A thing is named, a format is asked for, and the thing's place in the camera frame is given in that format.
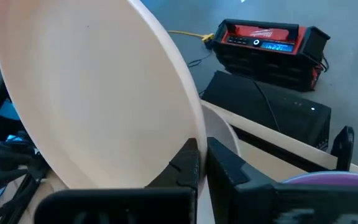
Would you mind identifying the purple plate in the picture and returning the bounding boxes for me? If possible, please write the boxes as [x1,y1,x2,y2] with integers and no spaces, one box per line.
[280,170,358,188]

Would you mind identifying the red black jobsite radio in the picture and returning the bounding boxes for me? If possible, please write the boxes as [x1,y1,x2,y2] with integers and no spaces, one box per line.
[211,18,331,93]

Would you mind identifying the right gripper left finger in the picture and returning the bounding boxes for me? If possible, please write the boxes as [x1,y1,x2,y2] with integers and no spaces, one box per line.
[34,138,200,224]

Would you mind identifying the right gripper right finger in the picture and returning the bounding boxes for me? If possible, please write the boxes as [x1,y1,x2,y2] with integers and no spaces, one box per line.
[206,137,358,224]

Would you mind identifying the yellow extension cord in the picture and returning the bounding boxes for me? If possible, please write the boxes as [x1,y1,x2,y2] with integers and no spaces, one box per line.
[167,30,216,43]

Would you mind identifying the black box with indicator lights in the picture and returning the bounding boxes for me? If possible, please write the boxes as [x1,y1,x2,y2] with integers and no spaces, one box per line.
[201,70,333,152]

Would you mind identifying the black rounded bracket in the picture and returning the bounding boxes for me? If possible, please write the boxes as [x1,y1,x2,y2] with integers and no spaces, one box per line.
[331,126,356,171]

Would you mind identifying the peach plate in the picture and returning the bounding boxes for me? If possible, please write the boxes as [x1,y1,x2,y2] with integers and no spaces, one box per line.
[0,0,208,195]

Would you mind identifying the white plate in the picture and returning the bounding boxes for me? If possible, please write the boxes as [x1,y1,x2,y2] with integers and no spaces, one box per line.
[201,105,241,156]

